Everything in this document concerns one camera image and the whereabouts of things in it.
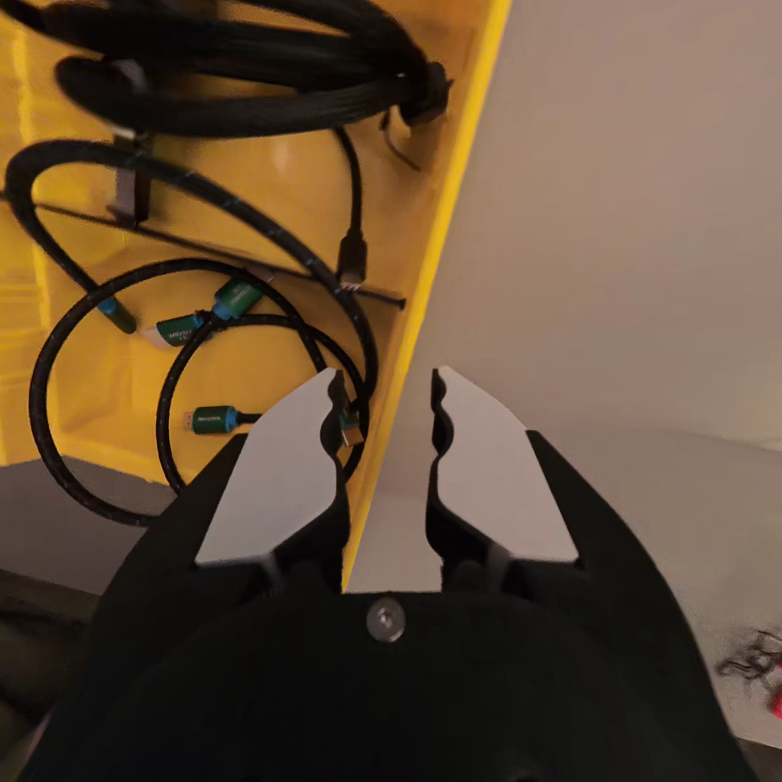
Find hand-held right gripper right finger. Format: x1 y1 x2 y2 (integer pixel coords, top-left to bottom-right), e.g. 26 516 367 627
425 365 581 567

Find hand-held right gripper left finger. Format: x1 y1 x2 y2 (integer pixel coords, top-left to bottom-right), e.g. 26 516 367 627
194 367 352 567

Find yellow plastic bin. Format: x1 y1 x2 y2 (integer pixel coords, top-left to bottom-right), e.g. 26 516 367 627
0 0 514 595

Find tangled black and red wires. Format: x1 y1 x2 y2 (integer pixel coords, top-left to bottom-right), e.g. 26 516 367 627
714 628 782 722

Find coiled black cable bundle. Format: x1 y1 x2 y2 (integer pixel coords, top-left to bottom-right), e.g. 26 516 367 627
0 0 456 175

